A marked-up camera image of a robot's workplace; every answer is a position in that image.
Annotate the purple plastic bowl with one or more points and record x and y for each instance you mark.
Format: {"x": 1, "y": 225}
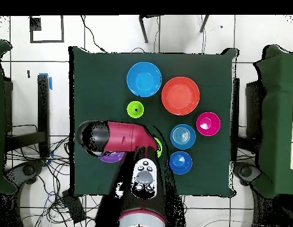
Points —
{"x": 111, "y": 158}

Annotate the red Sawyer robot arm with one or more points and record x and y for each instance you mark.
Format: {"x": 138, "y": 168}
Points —
{"x": 127, "y": 137}

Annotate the green plastic cup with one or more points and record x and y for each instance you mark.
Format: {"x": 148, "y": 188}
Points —
{"x": 132, "y": 111}

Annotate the small ribbed green bowl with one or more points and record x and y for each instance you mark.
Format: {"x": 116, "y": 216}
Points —
{"x": 159, "y": 147}

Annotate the ribbed light blue bowl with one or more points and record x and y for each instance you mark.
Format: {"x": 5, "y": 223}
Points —
{"x": 183, "y": 136}

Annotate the orange plastic bowl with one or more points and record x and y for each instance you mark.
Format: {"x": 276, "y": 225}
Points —
{"x": 180, "y": 95}

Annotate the large light blue bowl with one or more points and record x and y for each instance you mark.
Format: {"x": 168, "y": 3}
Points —
{"x": 144, "y": 79}

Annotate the dark blue bowl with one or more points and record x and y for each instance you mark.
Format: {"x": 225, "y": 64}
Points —
{"x": 180, "y": 162}

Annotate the pink plastic bowl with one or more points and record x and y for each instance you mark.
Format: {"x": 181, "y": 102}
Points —
{"x": 208, "y": 124}

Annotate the dark green table cloth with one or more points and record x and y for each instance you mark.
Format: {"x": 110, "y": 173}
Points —
{"x": 207, "y": 71}

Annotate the black metal chair legs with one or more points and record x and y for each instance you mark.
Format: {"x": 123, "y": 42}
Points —
{"x": 143, "y": 30}

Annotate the black power strip box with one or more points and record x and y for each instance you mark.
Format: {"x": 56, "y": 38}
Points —
{"x": 74, "y": 205}

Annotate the black stand post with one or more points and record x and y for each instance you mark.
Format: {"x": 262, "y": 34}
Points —
{"x": 43, "y": 106}

